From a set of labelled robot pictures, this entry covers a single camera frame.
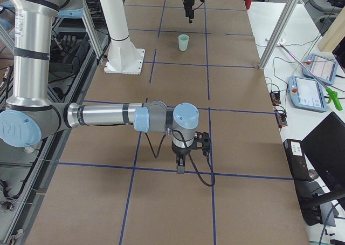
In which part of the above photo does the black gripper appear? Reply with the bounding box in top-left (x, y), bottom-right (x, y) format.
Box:
top-left (172, 145), bottom-right (192, 174)
top-left (183, 0), bottom-right (204, 24)

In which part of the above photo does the green cup near centre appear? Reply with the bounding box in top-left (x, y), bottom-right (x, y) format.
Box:
top-left (178, 34), bottom-right (189, 51)

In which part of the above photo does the near orange circuit board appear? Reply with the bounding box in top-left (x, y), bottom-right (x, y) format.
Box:
top-left (274, 105), bottom-right (287, 129)

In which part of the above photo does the orange circuit board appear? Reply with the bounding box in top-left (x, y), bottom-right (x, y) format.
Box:
top-left (268, 83), bottom-right (281, 106)
top-left (274, 105), bottom-right (287, 129)

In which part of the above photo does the far orange circuit board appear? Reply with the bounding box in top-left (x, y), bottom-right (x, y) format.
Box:
top-left (268, 83), bottom-right (281, 106)

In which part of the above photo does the grey office chair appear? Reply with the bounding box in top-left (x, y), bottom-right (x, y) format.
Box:
top-left (306, 0), bottom-right (344, 24)

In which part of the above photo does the black computer box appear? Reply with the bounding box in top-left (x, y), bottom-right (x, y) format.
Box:
top-left (283, 139), bottom-right (336, 227)

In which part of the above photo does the near teach pendant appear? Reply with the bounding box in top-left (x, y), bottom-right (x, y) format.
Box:
top-left (288, 76), bottom-right (328, 112)

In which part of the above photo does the teach pendant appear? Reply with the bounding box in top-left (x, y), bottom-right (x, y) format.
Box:
top-left (288, 76), bottom-right (328, 112)
top-left (302, 53), bottom-right (339, 85)

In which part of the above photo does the far teach pendant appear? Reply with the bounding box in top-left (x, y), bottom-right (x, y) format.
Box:
top-left (302, 53), bottom-right (339, 85)

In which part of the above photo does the black monitor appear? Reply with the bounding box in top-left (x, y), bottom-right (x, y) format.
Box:
top-left (301, 112), bottom-right (344, 208)

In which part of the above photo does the wooden plank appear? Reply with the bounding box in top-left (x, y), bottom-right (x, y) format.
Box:
top-left (318, 8), bottom-right (345, 52)

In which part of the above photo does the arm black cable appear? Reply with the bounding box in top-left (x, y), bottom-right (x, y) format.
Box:
top-left (144, 128), bottom-right (216, 187)

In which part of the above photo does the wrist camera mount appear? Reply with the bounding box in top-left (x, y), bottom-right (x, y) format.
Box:
top-left (190, 132), bottom-right (211, 157)

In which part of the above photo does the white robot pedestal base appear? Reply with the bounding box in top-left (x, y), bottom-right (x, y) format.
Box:
top-left (100, 0), bottom-right (145, 75)

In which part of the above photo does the aluminium frame post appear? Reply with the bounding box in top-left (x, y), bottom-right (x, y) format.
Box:
top-left (258, 0), bottom-right (299, 70)

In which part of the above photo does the green handled grabber tool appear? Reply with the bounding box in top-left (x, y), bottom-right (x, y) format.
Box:
top-left (278, 42), bottom-right (343, 111)

